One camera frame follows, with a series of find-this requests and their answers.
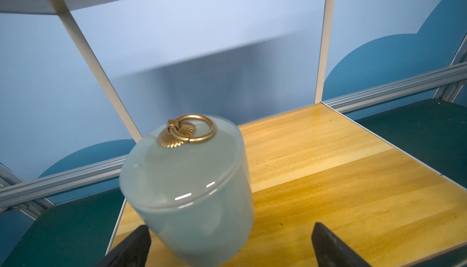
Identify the grey-blue tea canister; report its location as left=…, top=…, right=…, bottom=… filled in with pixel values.
left=119, top=116, right=254, bottom=267

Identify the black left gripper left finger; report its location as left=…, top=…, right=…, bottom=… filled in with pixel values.
left=95, top=225, right=152, bottom=267

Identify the white frame wooden shelf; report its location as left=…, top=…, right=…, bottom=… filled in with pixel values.
left=1, top=0, right=467, bottom=267

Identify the horizontal aluminium rail back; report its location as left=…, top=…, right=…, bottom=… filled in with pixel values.
left=21, top=67, right=449, bottom=198

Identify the vertical aluminium post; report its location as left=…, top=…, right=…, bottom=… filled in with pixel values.
left=432, top=36, right=467, bottom=103
left=1, top=164, right=55, bottom=220

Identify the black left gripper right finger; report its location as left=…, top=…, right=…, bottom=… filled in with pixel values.
left=311, top=222, right=371, bottom=267

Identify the left vertical aluminium post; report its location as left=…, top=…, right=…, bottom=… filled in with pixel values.
left=1, top=164, right=55, bottom=220

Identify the right vertical aluminium post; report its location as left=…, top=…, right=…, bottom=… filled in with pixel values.
left=432, top=36, right=467, bottom=103

